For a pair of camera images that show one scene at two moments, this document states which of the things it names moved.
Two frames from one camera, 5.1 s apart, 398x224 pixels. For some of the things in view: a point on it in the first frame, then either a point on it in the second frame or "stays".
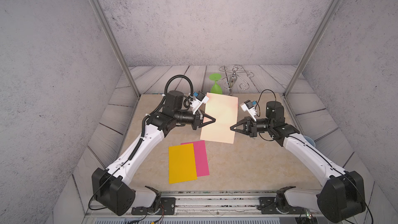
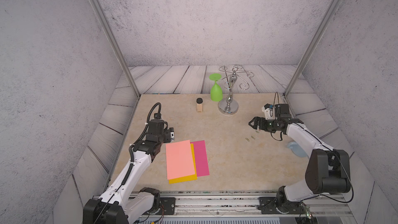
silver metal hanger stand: x=231 y=78 stays
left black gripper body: x=184 y=117 → x=166 y=136
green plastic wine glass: x=216 y=88 stays
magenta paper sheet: x=201 y=157 stays
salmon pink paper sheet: x=224 y=108 → x=179 y=161
